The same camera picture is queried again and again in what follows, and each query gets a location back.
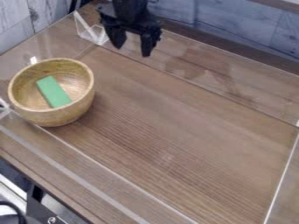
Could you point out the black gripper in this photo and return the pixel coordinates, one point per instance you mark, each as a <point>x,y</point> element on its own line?
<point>129,15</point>

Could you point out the wooden bowl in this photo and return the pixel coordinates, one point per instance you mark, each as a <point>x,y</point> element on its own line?
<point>76,80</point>

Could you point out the green rectangular stick block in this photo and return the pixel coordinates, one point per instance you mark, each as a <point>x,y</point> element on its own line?
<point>52,92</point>

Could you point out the clear acrylic corner bracket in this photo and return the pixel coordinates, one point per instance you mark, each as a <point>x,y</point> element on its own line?
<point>91,33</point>

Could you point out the clear acrylic barrier wall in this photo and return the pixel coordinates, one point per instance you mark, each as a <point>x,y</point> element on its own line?
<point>184,143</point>

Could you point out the black table leg frame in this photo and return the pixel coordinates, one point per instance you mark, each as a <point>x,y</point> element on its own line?
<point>37,211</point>

